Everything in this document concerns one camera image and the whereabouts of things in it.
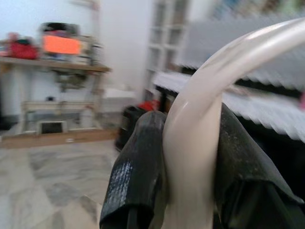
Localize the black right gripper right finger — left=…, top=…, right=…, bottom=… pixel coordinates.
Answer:
left=214, top=104, right=305, bottom=229

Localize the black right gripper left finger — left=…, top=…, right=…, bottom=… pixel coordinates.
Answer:
left=99, top=111, right=168, bottom=229

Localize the cream long handled dustpan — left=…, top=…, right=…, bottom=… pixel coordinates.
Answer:
left=163, top=17, right=305, bottom=229

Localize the black round bin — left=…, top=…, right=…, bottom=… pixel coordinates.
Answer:
left=115, top=105, right=144, bottom=151

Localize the white cloth covered table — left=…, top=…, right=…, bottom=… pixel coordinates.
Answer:
left=152, top=70, right=305, bottom=167

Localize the wooden sewing table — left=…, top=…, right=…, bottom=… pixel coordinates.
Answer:
left=0, top=56, right=112, bottom=135

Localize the orange sheet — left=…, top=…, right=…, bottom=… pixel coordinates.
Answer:
left=42, top=34, right=82, bottom=55

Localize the red bag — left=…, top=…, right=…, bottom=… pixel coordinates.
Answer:
left=9, top=39, right=39, bottom=60

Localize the white window frame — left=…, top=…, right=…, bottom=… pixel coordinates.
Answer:
left=144, top=0, right=192, bottom=101

